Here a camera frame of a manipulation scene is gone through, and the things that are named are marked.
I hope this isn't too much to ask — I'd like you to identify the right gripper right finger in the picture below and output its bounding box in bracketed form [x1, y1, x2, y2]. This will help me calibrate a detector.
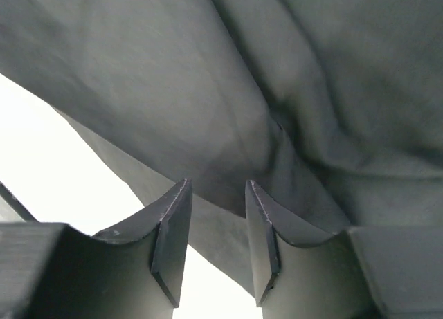
[245, 181, 442, 318]

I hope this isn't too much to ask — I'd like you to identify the black long sleeve shirt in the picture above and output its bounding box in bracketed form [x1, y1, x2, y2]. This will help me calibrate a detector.
[1, 0, 442, 293]

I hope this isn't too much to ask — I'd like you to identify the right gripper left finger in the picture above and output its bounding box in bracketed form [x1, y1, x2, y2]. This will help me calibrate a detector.
[1, 179, 192, 318]

